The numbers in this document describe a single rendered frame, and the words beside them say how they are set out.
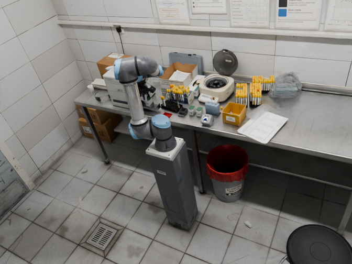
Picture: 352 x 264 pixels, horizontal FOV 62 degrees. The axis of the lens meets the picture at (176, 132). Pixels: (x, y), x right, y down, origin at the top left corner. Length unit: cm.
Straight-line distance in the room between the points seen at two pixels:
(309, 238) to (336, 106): 99
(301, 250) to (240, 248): 80
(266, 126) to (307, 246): 80
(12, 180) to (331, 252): 282
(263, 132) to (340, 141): 46
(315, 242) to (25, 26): 297
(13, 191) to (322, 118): 290
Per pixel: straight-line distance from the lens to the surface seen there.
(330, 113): 233
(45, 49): 344
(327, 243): 191
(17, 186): 345
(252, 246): 257
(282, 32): 234
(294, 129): 216
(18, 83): 327
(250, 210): 274
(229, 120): 215
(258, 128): 211
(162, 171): 212
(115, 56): 303
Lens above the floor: 227
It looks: 40 degrees down
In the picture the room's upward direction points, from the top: 11 degrees counter-clockwise
